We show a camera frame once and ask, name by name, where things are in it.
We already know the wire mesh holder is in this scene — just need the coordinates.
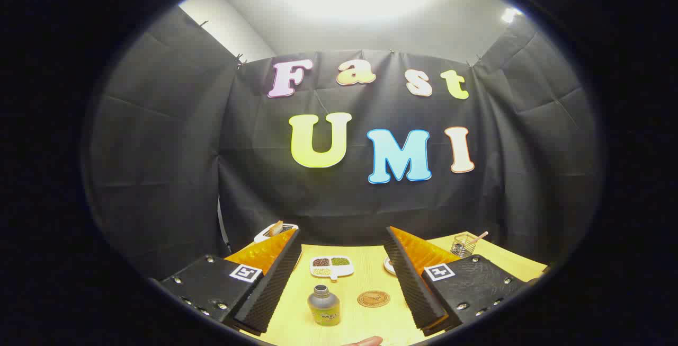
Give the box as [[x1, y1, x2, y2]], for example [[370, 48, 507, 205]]
[[450, 233, 478, 258]]

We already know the silver green-label juice bottle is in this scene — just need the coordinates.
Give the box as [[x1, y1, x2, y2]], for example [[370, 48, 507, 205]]
[[308, 285, 341, 327]]

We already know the white divided bean dish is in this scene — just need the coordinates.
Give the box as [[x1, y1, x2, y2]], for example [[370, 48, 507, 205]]
[[310, 255, 355, 281]]

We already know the white toaster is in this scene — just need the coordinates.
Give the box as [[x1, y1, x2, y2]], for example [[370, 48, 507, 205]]
[[254, 223, 299, 244]]

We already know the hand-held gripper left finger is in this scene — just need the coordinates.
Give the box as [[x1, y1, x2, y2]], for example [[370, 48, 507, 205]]
[[159, 228, 302, 336]]

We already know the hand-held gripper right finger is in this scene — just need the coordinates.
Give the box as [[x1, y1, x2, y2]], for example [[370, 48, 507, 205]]
[[384, 226, 530, 336]]

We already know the round cork coaster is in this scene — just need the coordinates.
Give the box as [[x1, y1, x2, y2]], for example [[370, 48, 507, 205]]
[[356, 290, 391, 308]]

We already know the wooden table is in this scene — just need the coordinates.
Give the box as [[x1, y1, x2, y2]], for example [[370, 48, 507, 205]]
[[238, 231, 549, 346]]

